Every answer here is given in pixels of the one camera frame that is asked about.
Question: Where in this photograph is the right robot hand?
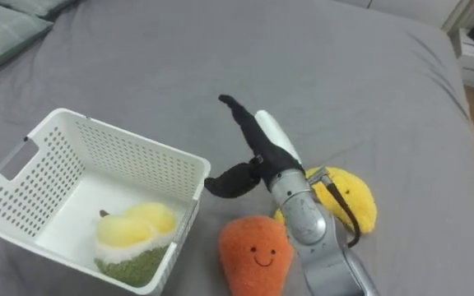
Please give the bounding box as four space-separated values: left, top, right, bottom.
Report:
203 94 306 200

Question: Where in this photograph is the green yellow durian soft toy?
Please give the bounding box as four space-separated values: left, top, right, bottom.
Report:
93 201 178 289

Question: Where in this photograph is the grey bed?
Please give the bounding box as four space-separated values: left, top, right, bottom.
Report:
0 0 474 296

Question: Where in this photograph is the yellow banana soft toy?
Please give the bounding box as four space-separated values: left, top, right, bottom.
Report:
272 166 379 235

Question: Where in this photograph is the orange carrot soft toy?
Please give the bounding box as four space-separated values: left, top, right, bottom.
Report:
218 215 295 296

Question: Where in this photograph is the white perforated plastic basket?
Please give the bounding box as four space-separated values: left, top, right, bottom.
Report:
0 108 212 296

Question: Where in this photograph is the green pillow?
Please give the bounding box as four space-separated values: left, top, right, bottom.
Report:
0 0 53 83

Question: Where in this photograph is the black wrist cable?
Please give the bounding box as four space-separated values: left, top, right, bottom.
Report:
307 165 362 248

